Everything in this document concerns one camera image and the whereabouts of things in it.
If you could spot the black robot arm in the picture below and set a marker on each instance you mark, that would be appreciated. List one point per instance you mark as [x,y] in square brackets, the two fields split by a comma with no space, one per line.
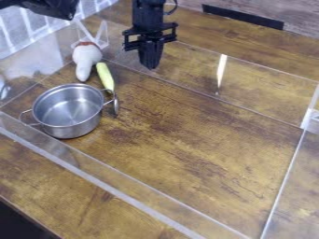
[147,15]

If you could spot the small steel pot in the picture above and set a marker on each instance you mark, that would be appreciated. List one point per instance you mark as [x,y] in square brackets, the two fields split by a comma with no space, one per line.
[69,110]

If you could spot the clear acrylic stand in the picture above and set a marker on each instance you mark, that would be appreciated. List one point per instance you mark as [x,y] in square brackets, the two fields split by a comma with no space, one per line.
[85,36]

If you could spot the white plush toy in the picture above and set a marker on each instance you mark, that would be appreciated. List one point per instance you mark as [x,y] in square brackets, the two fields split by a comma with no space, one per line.
[86,55]

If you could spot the green handled metal spoon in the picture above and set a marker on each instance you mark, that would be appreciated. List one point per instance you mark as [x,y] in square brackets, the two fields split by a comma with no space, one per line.
[109,83]

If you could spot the black strip on table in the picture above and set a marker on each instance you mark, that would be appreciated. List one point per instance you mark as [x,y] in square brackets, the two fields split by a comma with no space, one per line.
[250,18]

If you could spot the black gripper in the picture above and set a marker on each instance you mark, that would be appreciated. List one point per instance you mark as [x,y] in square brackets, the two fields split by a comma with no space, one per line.
[137,39]

